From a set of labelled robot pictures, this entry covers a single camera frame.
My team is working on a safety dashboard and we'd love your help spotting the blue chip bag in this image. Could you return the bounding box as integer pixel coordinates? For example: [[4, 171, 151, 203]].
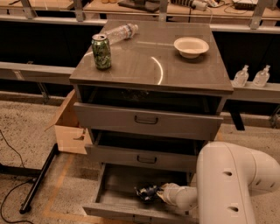
[[135, 185, 161, 203]]

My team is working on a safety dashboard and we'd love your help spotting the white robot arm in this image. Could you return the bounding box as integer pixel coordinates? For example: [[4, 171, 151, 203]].
[[157, 142, 280, 224]]

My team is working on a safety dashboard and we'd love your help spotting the grey middle drawer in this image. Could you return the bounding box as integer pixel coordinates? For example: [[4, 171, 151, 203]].
[[85, 131, 206, 172]]

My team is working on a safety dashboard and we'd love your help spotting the grey drawer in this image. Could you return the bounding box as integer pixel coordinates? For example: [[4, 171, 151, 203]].
[[73, 102, 223, 140], [85, 131, 206, 172], [83, 164, 199, 224]]

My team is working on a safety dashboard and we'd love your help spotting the grey bottom drawer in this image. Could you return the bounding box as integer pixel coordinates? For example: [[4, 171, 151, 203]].
[[83, 164, 199, 224]]

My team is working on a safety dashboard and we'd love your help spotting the grey drawer cabinet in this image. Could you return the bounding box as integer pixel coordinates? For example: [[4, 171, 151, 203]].
[[69, 19, 235, 175]]

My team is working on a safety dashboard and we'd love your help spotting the grey top drawer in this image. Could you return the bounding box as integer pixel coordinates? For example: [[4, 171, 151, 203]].
[[73, 102, 223, 140]]

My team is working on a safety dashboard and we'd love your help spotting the cardboard box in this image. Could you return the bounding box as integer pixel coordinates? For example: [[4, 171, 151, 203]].
[[46, 90, 91, 155]]

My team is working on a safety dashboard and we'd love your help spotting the black table leg base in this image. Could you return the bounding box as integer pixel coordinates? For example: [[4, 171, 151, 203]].
[[0, 144, 59, 214]]

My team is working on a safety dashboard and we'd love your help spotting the white paper bowl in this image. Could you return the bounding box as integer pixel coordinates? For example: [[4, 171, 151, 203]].
[[174, 37, 209, 59]]

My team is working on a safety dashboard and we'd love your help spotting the green soda can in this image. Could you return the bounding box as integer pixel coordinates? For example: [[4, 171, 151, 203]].
[[92, 34, 111, 70]]

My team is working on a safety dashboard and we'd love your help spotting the clear plastic water bottle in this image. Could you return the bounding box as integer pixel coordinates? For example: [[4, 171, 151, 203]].
[[105, 24, 138, 45]]

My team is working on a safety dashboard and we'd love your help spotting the black floor cable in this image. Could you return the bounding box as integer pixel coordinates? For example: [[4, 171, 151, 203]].
[[0, 129, 37, 224]]

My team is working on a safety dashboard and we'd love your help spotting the grey metal shelf rail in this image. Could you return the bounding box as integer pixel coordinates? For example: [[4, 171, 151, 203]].
[[0, 62, 74, 85]]

